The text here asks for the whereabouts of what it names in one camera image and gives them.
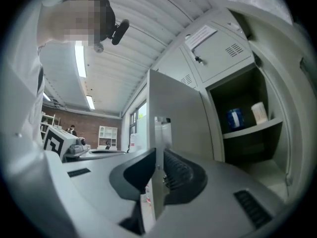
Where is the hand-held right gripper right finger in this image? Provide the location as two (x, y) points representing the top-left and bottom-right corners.
(148, 149), (290, 238)

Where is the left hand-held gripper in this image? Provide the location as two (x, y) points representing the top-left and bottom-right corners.
(43, 125), (91, 163)

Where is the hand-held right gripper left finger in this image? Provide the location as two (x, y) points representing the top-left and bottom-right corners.
(46, 147), (157, 238)

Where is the grey metal locker cabinet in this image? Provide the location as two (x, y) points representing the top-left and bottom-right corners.
(151, 21), (291, 198)

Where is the white display shelf unit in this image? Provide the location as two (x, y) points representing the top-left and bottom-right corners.
(98, 125), (118, 151)

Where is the person's white shirt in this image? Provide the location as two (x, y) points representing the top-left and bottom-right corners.
(0, 3), (46, 149)

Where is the black-framed glass window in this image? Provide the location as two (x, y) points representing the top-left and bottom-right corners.
(128, 102), (148, 153)

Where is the blue mug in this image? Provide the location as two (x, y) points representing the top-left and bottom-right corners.
(225, 108), (246, 132)

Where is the cotton swab container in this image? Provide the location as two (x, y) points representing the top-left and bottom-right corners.
(251, 102), (269, 124)

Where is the person's head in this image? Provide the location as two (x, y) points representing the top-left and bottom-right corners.
(37, 0), (116, 47)

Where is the white paper notice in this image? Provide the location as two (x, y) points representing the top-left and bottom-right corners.
(184, 25), (218, 51)

